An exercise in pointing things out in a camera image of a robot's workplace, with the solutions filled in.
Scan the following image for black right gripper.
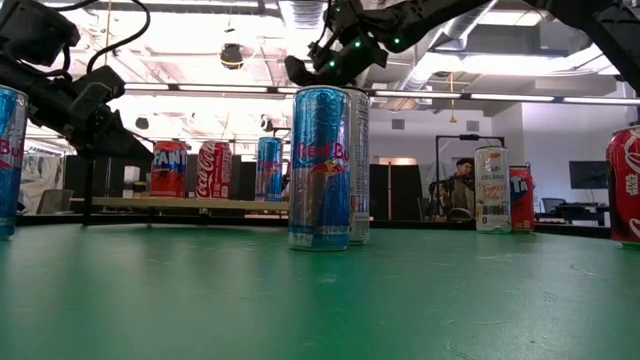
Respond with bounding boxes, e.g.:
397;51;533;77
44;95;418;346
284;0;389;87

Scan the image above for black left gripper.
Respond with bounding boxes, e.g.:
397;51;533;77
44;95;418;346
0;52;154;162

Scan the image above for red Fanta soda can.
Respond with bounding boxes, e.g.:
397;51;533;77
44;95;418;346
149;140;189;199
508;166;536;232

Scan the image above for red Coca-Cola can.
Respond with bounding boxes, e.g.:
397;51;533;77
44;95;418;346
194;140;234;200
605;125;640;250

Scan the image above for wooden tray board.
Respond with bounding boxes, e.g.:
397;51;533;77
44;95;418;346
69;127;292;227

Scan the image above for long ceiling light strip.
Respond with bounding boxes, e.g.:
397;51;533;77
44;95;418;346
562;96;640;106
374;90;462;100
124;83;297;96
469;93;556;103

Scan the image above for black partition panel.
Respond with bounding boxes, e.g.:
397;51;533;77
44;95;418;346
369;163;424;221

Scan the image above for person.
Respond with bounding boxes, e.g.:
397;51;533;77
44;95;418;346
428;157;476;221

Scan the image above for green table mat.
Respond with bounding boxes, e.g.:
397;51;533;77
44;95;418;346
0;222;640;360

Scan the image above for dark office desk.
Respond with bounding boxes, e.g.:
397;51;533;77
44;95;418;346
534;202;611;227

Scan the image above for silver ribbed air duct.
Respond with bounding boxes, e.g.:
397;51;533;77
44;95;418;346
277;0;335;31

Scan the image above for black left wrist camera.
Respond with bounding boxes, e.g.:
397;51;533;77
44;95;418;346
72;64;127;117

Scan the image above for yellow cable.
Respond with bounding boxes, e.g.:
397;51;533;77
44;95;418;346
102;0;112;67

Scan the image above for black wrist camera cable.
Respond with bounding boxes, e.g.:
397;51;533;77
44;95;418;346
47;0;152;76

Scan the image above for black stand frame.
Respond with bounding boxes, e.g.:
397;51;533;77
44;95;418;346
433;133;506;221

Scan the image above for black aluminium table frame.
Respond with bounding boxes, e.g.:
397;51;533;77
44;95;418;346
14;212;614;240

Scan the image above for black wall screen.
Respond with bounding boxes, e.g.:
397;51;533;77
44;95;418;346
568;160;610;190

